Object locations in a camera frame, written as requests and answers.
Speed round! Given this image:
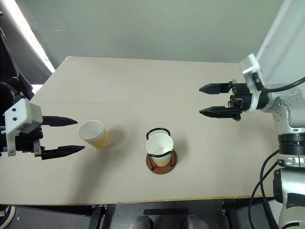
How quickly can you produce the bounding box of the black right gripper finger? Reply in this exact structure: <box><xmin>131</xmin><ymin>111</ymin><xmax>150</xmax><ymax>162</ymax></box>
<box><xmin>199</xmin><ymin>83</ymin><xmax>233</xmax><ymax>95</ymax></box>
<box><xmin>199</xmin><ymin>106</ymin><xmax>236</xmax><ymax>120</ymax></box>

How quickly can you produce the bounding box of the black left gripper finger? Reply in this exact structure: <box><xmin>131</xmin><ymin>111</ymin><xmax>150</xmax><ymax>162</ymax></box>
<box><xmin>40</xmin><ymin>145</ymin><xmax>86</xmax><ymax>161</ymax></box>
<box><xmin>41</xmin><ymin>115</ymin><xmax>78</xmax><ymax>127</ymax></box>

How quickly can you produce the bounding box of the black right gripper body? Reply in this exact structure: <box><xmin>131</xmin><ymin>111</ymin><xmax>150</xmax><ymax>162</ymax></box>
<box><xmin>227</xmin><ymin>80</ymin><xmax>253</xmax><ymax>121</ymax></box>

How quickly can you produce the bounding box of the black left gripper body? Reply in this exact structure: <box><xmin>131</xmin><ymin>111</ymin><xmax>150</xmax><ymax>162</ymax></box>
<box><xmin>14</xmin><ymin>124</ymin><xmax>45</xmax><ymax>160</ymax></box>

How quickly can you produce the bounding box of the brown ribbed paper cup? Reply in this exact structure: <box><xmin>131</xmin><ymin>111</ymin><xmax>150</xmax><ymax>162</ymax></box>
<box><xmin>77</xmin><ymin>119</ymin><xmax>112</xmax><ymax>150</ymax></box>
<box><xmin>145</xmin><ymin>133</ymin><xmax>174</xmax><ymax>168</ymax></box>

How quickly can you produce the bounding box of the white reflector panel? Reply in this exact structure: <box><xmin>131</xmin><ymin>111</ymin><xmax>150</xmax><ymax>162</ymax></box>
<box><xmin>255</xmin><ymin>0</ymin><xmax>305</xmax><ymax>87</ymax></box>

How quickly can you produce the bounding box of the black white sneaker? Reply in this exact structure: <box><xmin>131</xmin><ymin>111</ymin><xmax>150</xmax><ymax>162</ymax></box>
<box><xmin>0</xmin><ymin>205</ymin><xmax>16</xmax><ymax>228</ymax></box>

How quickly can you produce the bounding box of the dark rounded shape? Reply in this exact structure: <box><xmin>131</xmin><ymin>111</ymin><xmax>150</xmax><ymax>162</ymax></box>
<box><xmin>132</xmin><ymin>215</ymin><xmax>154</xmax><ymax>229</ymax></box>

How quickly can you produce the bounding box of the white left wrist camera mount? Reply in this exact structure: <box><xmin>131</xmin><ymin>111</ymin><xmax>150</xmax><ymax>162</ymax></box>
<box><xmin>2</xmin><ymin>98</ymin><xmax>43</xmax><ymax>157</ymax></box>

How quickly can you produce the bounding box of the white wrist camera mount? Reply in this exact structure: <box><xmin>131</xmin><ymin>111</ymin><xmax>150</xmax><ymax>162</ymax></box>
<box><xmin>2</xmin><ymin>98</ymin><xmax>43</xmax><ymax>157</ymax></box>
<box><xmin>239</xmin><ymin>54</ymin><xmax>265</xmax><ymax>113</ymax></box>

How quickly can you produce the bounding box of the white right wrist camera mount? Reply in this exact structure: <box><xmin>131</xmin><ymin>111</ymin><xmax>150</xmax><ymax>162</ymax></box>
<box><xmin>239</xmin><ymin>54</ymin><xmax>265</xmax><ymax>113</ymax></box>

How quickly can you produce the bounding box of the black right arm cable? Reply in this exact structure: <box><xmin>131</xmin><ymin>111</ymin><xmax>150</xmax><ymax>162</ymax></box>
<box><xmin>247</xmin><ymin>149</ymin><xmax>285</xmax><ymax>229</ymax></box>
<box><xmin>260</xmin><ymin>76</ymin><xmax>305</xmax><ymax>93</ymax></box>

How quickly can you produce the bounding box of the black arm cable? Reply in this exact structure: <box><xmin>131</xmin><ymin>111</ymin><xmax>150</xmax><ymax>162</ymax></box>
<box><xmin>0</xmin><ymin>82</ymin><xmax>24</xmax><ymax>102</ymax></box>
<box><xmin>260</xmin><ymin>76</ymin><xmax>305</xmax><ymax>93</ymax></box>
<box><xmin>247</xmin><ymin>149</ymin><xmax>285</xmax><ymax>229</ymax></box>

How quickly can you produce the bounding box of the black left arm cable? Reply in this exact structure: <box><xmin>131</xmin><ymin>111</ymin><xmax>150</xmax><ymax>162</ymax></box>
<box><xmin>0</xmin><ymin>82</ymin><xmax>24</xmax><ymax>102</ymax></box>

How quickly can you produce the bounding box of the black table leg frame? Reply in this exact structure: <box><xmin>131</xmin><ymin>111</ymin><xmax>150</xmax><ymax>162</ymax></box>
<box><xmin>88</xmin><ymin>204</ymin><xmax>108</xmax><ymax>229</ymax></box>
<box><xmin>221</xmin><ymin>199</ymin><xmax>239</xmax><ymax>229</ymax></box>

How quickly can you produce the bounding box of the black wire cup holder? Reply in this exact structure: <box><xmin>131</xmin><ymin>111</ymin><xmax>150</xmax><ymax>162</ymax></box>
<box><xmin>145</xmin><ymin>127</ymin><xmax>178</xmax><ymax>176</ymax></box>

